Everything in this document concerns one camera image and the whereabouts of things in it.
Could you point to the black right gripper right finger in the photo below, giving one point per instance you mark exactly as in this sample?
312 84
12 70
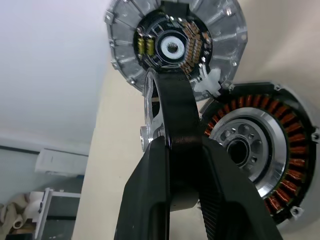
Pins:
225 200

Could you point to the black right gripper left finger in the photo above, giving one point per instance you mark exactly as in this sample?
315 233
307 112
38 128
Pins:
145 195

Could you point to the grey motor housing copper windings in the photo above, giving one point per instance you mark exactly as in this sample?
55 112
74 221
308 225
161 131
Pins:
275 161

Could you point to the black rimmed silver spoked rotor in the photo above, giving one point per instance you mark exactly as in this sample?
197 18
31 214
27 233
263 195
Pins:
180 112

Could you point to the silver motor cover circuit board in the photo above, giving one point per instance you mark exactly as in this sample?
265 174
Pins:
125 52

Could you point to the beige rolled fabric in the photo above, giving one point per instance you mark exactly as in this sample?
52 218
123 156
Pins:
13 212

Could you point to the white wall box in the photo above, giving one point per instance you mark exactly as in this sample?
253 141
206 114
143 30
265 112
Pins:
62 161

